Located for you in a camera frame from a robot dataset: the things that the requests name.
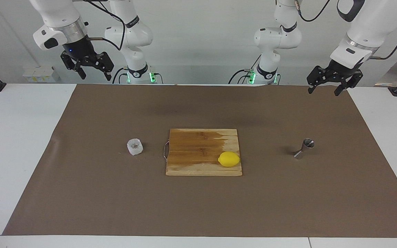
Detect metal jigger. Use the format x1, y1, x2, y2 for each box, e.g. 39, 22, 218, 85
294, 138, 315, 160

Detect wooden cutting board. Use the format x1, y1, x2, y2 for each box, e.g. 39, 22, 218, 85
163, 128, 243, 177

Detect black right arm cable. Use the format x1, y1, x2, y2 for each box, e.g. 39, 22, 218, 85
83, 0, 126, 51

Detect yellow lemon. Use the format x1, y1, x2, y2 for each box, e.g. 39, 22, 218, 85
218, 151, 241, 168

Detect white boxes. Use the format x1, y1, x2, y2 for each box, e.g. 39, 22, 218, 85
23, 66, 61, 83

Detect black base cable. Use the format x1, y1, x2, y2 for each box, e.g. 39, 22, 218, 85
228, 54, 262, 85
112, 67, 130, 85

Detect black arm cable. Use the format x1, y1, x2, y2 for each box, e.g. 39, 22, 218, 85
296, 0, 397, 61
83, 0, 126, 51

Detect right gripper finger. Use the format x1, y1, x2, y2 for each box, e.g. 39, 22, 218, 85
60, 51, 86, 81
88, 51, 115, 82

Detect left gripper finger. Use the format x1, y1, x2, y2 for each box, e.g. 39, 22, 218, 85
307, 65, 330, 94
334, 70, 364, 97

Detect brown paper table mat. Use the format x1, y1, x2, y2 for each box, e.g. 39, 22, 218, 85
2, 84, 397, 238

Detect clear plastic cup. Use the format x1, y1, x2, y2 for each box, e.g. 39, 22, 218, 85
127, 138, 143, 156

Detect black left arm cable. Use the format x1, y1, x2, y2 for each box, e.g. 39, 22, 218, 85
296, 0, 397, 61

